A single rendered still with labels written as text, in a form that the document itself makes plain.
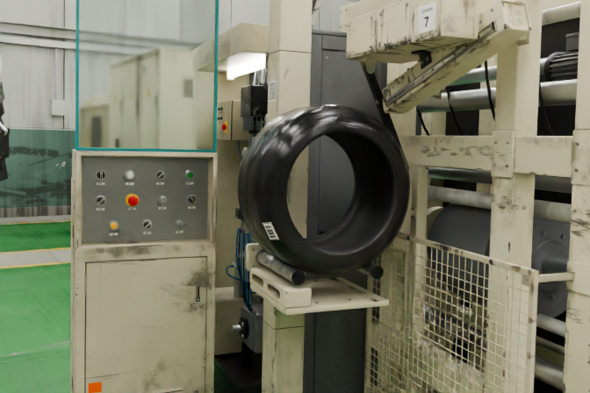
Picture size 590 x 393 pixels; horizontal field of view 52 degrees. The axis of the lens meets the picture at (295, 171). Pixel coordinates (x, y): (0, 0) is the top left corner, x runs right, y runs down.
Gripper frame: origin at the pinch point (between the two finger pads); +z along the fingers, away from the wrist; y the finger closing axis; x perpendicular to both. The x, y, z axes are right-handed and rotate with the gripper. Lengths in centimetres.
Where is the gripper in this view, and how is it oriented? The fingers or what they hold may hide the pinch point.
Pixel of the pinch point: (0, 168)
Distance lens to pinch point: 201.9
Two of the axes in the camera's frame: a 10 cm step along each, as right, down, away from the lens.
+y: 8.5, 2.0, -4.9
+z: -0.1, 9.3, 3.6
